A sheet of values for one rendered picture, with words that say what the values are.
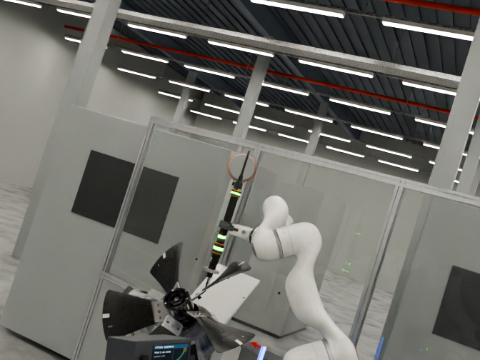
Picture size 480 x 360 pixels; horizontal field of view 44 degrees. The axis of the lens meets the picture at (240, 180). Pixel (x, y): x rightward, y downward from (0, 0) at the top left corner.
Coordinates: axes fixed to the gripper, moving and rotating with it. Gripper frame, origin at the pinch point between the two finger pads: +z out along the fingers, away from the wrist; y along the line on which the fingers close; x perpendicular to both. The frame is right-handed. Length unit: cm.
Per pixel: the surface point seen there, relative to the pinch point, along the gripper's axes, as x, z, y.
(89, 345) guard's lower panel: -106, 118, 71
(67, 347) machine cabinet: -147, 206, 142
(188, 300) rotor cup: -35.1, 3.9, -4.3
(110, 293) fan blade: -46, 40, -12
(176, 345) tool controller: -34, -40, -65
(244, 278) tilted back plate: -24.4, 7.6, 41.7
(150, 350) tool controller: -35, -40, -77
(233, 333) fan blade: -40.7, -18.8, 1.3
